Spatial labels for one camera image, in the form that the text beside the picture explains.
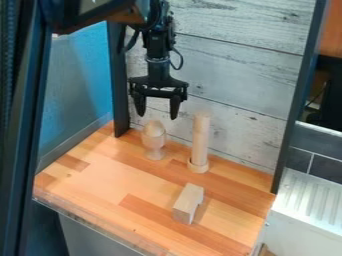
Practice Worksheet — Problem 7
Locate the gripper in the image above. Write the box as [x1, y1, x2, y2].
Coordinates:
[128, 58, 190, 121]

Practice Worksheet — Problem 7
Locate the toy sink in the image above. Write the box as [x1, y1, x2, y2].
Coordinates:
[263, 120, 342, 256]

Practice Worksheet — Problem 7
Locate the wooden egg in cup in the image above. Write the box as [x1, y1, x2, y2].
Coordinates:
[140, 119, 167, 162]

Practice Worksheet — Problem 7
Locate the wooden cylinder on ring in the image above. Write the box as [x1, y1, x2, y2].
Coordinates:
[185, 110, 213, 174]

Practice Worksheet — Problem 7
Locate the wooden block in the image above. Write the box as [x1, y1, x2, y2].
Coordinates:
[171, 182, 206, 226]

